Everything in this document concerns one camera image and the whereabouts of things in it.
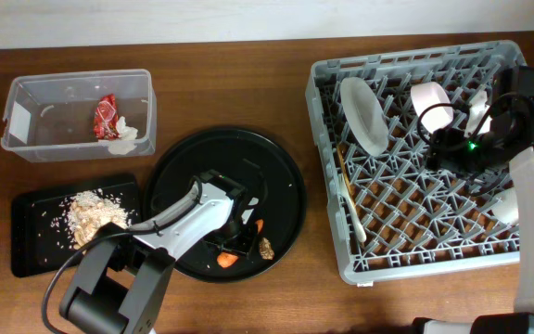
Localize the orange carrot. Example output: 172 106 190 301
217 219 264 268

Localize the brown walnut shell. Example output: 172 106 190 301
259 238 274 260

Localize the pink saucer bowl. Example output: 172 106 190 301
411 82 453 134

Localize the cream paper cup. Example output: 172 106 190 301
491 187 519 225

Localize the grey plate with food scraps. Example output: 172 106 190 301
340 77 389 157

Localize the white plastic fork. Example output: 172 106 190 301
338 174 367 247

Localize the red snack wrapper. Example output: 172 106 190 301
94 94 119 140

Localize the wooden chopstick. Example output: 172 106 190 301
336 145 355 209

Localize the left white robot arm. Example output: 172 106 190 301
59 170 268 333

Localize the grey dishwasher rack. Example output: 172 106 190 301
305 40 525 286

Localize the clear plastic waste bin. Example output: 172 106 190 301
0 69 157 162

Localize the round black serving tray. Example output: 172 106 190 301
142 127 307 283

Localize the white crumpled tissue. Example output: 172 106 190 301
108 116 138 156

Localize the pile of food scraps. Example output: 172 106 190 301
49 188 137 250

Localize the black rectangular tray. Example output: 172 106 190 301
11 173 141 277

